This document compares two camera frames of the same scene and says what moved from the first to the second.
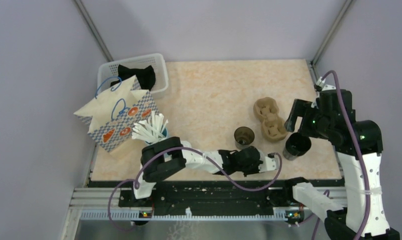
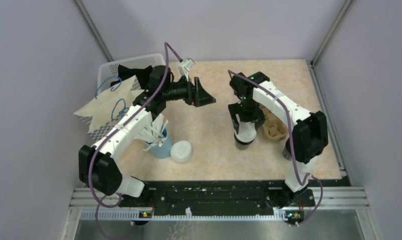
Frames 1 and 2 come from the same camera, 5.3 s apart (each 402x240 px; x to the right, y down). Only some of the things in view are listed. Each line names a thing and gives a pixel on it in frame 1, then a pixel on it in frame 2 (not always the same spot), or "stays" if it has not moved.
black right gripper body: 314,122 → 248,110
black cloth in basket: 146,76 stays
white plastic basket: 108,72 stays
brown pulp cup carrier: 274,127 stays
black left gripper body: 251,169 → 182,90
